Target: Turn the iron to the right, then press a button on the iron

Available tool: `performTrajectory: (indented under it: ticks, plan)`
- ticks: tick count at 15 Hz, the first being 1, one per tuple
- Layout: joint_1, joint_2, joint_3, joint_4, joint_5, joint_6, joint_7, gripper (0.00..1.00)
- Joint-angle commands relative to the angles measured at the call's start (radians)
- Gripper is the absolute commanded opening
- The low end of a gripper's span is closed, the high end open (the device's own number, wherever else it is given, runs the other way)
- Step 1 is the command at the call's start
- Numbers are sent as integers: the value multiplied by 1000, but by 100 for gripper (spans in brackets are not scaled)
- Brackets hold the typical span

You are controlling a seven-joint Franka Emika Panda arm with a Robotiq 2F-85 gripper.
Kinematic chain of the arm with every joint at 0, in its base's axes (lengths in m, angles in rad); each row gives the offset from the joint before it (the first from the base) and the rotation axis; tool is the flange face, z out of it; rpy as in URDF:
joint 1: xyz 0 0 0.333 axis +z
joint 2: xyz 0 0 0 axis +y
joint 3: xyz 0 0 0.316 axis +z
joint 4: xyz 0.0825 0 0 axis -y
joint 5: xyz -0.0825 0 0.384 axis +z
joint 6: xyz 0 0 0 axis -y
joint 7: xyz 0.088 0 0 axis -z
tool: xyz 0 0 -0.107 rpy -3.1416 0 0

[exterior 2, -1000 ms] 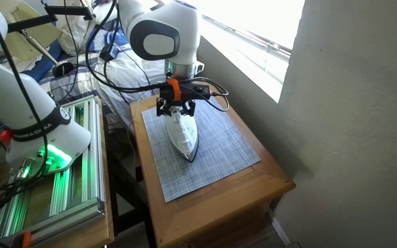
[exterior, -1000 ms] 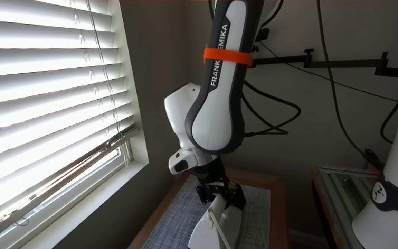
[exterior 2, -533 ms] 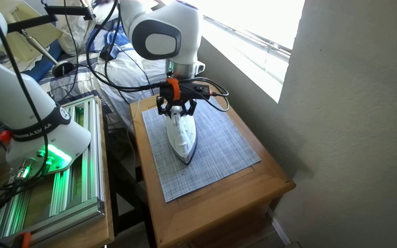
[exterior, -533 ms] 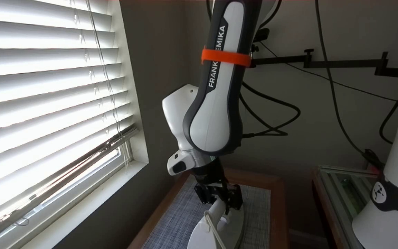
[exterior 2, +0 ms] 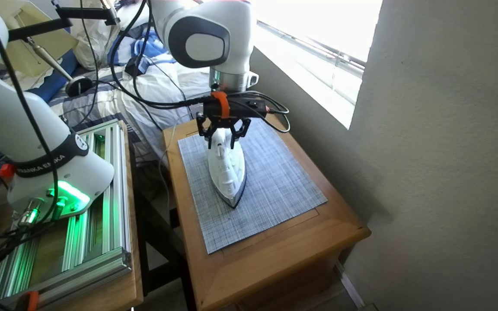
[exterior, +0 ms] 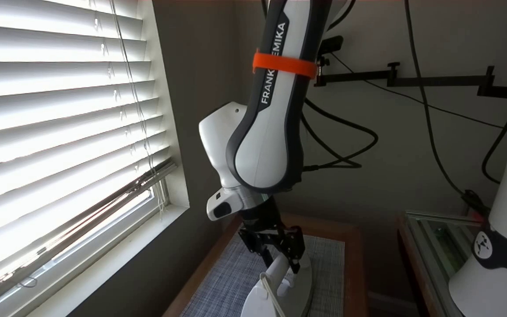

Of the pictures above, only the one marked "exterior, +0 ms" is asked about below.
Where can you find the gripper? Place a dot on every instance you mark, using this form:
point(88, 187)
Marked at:
point(262, 218)

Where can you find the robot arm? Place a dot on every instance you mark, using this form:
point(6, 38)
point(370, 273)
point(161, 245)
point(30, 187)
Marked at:
point(275, 132)

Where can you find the black clamp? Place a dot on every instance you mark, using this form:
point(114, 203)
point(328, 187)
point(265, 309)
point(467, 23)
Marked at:
point(475, 203)

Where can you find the white window blinds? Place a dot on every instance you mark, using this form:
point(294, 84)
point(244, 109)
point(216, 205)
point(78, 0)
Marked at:
point(60, 132)

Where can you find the grey woven placemat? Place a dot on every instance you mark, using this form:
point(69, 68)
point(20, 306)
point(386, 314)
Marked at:
point(227, 281)

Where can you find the camera on mount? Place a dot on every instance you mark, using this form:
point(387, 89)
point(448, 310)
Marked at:
point(412, 81)

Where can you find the window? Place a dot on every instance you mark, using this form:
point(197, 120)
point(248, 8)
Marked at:
point(165, 200)

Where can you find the white clothes iron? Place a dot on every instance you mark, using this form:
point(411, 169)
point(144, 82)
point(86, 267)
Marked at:
point(295, 290)

